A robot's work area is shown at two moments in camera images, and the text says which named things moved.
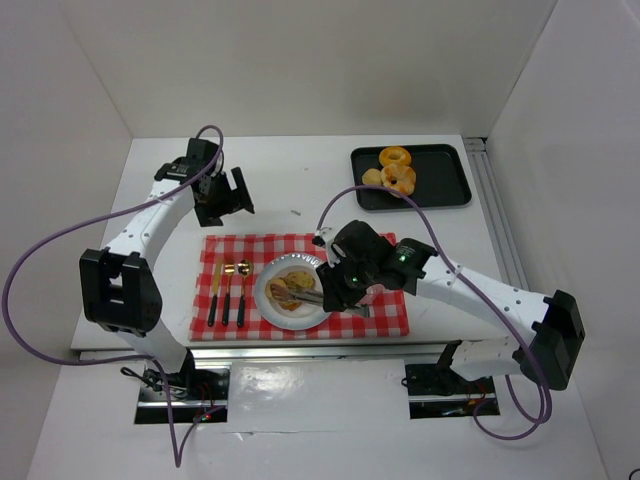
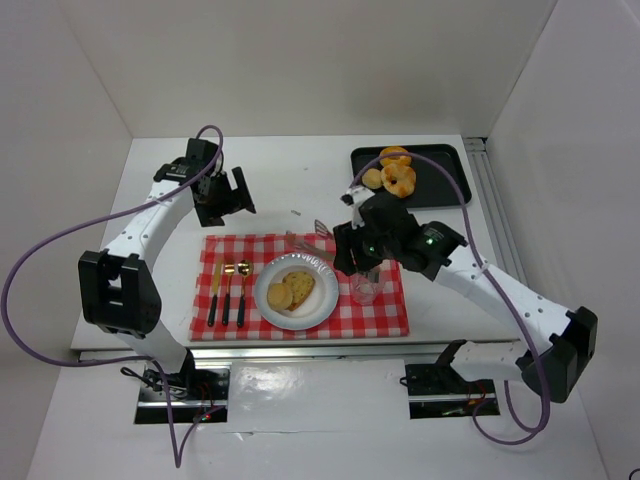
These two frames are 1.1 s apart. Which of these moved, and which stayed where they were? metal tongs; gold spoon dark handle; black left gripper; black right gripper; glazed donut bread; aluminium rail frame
Moved: metal tongs; black right gripper
Stayed: gold spoon dark handle; black left gripper; aluminium rail frame; glazed donut bread
